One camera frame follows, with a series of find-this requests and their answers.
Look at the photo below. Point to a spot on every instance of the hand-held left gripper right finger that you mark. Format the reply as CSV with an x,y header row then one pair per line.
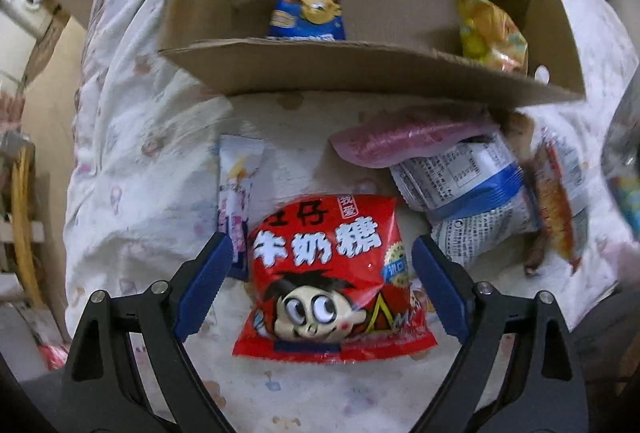
x,y
440,283

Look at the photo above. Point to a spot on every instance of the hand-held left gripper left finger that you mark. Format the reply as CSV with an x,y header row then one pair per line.
x,y
205,283

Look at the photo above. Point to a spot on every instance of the white blue snack packet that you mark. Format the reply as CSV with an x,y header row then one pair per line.
x,y
465,193

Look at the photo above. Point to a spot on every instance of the red candy bag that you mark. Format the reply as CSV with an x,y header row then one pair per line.
x,y
325,263

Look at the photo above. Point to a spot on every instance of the red orange noodle packet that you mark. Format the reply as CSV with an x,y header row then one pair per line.
x,y
560,203

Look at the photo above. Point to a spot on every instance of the cardboard box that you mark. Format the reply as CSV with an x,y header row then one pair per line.
x,y
400,73

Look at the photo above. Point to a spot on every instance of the white pink stick packet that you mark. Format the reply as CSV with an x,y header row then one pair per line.
x,y
237,183

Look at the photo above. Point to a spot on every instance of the pink snack packet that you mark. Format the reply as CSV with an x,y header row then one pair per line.
x,y
400,140

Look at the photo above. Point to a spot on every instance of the yellow wooden board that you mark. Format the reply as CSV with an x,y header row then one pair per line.
x,y
22,223

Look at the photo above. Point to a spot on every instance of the yellow snack packet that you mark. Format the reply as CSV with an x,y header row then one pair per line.
x,y
487,33

